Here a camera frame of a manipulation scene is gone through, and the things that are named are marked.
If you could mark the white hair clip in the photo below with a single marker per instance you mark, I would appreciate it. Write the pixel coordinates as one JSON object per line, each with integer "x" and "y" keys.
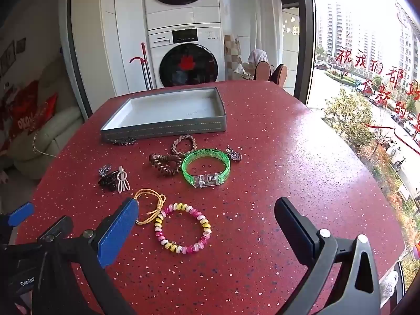
{"x": 123, "y": 183}

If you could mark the brown round chair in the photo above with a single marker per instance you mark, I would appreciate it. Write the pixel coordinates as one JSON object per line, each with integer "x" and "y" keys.
{"x": 262, "y": 70}
{"x": 279, "y": 75}

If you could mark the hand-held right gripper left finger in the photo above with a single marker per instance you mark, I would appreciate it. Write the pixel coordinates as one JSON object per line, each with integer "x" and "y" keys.
{"x": 118, "y": 233}

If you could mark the wall picture frames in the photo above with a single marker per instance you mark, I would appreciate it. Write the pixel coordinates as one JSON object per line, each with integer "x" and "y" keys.
{"x": 10, "y": 55}

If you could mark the metal hair clip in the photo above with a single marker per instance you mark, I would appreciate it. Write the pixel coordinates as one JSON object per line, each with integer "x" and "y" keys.
{"x": 123, "y": 141}

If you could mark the white curtain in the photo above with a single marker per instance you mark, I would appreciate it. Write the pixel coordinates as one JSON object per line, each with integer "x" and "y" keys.
{"x": 265, "y": 13}

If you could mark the dark window frame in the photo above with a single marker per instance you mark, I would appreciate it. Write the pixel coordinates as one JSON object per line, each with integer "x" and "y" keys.
{"x": 305, "y": 39}

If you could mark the white washing machine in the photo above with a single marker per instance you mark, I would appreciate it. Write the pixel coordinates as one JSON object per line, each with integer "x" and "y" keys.
{"x": 157, "y": 72}

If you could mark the red printed cushion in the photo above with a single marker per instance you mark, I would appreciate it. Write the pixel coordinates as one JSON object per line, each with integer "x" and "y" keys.
{"x": 32, "y": 118}
{"x": 24, "y": 95}

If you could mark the pale cloth on chair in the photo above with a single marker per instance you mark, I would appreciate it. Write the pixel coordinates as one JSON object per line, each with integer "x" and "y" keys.
{"x": 257, "y": 57}

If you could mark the checkered beige bag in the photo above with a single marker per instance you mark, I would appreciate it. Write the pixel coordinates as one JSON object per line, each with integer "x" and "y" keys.
{"x": 233, "y": 52}

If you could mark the white dryer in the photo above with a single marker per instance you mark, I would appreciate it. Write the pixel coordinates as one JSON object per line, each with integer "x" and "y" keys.
{"x": 183, "y": 16}

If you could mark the grey shallow cardboard box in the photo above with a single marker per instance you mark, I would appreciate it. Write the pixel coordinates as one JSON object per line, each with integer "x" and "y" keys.
{"x": 164, "y": 128}

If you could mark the white cabinet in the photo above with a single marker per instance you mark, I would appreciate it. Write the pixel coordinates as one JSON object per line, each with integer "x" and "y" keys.
{"x": 108, "y": 32}

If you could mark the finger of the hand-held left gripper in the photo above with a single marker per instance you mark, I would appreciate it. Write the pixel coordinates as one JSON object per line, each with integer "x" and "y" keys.
{"x": 59, "y": 225}
{"x": 20, "y": 214}

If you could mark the silver heart charm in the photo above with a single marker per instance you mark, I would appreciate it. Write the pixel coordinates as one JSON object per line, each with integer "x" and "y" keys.
{"x": 235, "y": 155}

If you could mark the silver hair clip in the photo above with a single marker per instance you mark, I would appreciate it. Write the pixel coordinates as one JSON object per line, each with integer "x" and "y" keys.
{"x": 104, "y": 170}

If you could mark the grey door frame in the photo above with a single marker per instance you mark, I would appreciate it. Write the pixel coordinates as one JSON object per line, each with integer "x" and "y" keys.
{"x": 70, "y": 55}

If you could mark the black claw hair clip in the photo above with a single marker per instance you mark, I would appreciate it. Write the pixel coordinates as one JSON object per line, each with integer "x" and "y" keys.
{"x": 106, "y": 182}

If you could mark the cream leather sofa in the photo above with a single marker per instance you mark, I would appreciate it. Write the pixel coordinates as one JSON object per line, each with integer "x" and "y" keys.
{"x": 49, "y": 131}

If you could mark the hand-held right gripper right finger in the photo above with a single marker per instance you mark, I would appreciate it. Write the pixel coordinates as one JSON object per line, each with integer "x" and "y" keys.
{"x": 292, "y": 226}

